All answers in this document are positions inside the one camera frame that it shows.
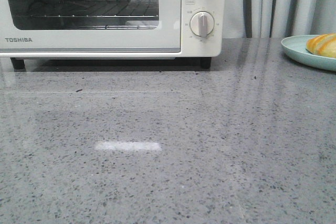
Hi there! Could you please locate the glass oven door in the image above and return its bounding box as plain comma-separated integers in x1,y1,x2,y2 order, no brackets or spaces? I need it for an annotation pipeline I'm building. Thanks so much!
1,0,181,53

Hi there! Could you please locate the golden croissant bread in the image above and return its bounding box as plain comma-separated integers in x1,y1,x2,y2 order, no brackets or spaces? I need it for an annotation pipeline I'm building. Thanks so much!
306,33,336,58

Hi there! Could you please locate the black right oven foot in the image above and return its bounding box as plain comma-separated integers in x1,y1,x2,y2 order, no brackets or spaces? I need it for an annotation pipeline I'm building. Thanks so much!
200,57,212,69

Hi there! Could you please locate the white Toshiba toaster oven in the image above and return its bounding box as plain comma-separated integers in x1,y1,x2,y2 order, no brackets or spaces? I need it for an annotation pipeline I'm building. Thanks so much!
1,0,225,61

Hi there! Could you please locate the lower white timer knob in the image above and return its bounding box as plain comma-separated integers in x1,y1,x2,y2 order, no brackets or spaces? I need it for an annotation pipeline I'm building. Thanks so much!
190,12,215,38

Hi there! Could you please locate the grey curtain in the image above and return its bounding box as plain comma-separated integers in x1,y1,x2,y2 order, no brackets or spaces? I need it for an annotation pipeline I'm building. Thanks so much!
223,0,335,38

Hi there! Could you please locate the light green plate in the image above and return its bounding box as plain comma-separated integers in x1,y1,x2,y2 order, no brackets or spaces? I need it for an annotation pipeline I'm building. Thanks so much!
281,35,335,72

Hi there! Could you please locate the metal wire oven rack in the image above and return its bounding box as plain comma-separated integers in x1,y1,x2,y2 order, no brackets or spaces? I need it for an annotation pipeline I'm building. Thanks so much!
12,0,160,30

